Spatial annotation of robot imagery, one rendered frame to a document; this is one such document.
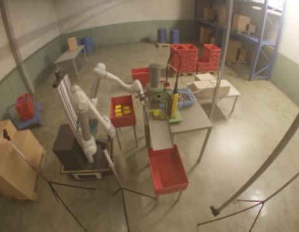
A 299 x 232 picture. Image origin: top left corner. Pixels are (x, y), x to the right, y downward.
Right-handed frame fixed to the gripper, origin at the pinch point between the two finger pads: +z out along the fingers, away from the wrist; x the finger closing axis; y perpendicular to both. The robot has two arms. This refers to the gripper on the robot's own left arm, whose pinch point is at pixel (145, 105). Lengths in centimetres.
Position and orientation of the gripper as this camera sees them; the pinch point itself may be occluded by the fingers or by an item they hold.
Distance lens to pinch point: 218.3
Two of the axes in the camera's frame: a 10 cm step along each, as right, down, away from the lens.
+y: 8.3, -3.9, 4.0
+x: -4.0, 0.8, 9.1
